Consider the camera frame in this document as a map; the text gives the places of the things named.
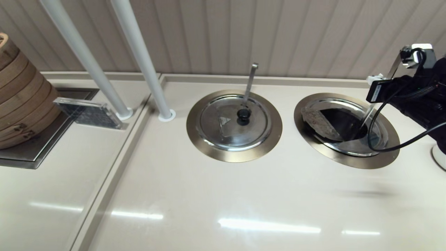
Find white round object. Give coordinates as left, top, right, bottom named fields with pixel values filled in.
left=431, top=145, right=446, bottom=172

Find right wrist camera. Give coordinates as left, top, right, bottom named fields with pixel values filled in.
left=400, top=43, right=437, bottom=69

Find bamboo steamer basket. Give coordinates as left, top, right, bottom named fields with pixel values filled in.
left=0, top=73, right=47, bottom=118
left=0, top=52, right=29, bottom=87
left=0, top=32, right=21, bottom=71
left=0, top=64, right=38, bottom=104
left=0, top=83, right=59, bottom=134
left=0, top=100, right=63, bottom=150

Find brass round well rim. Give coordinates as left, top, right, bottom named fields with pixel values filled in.
left=186, top=89, right=283, bottom=163

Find white metal pole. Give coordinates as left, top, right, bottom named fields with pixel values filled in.
left=110, top=0, right=173, bottom=118
left=39, top=0, right=131, bottom=117

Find steel ladle handle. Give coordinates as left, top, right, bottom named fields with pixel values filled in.
left=358, top=52, right=405, bottom=136
left=241, top=63, right=259, bottom=108

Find steel lid with black knob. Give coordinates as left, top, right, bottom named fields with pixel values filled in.
left=302, top=99, right=389, bottom=158
left=196, top=94, right=272, bottom=152

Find recessed steel tray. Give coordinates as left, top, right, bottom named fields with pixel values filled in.
left=0, top=88, right=101, bottom=170

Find steel pot in well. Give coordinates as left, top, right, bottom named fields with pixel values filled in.
left=319, top=108, right=369, bottom=142

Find black camera cable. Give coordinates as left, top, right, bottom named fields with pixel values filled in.
left=368, top=49, right=446, bottom=152

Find clear acrylic sign holder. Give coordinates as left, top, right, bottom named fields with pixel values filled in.
left=54, top=97, right=130, bottom=130

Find round metal pan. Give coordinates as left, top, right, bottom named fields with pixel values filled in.
left=294, top=93, right=400, bottom=170

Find white pole base ring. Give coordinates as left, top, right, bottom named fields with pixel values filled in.
left=159, top=109, right=177, bottom=122
left=116, top=107, right=134, bottom=121

